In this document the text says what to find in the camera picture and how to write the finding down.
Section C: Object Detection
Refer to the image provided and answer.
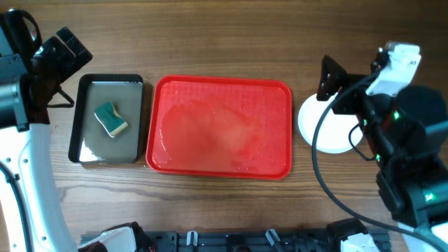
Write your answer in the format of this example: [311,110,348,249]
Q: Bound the white round plate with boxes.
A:
[297,94,358,154]

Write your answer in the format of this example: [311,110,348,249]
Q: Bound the green yellow sponge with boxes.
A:
[94,101,129,138]

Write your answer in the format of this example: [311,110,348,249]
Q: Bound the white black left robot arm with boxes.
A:
[1,9,156,251]

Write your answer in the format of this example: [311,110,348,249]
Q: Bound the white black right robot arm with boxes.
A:
[316,41,447,251]

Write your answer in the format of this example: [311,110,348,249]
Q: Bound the black water tray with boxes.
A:
[68,73,144,164]

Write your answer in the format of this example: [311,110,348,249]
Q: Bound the red plastic tray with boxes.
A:
[146,75,293,180]

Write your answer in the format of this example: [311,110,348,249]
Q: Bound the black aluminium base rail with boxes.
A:
[79,227,392,252]

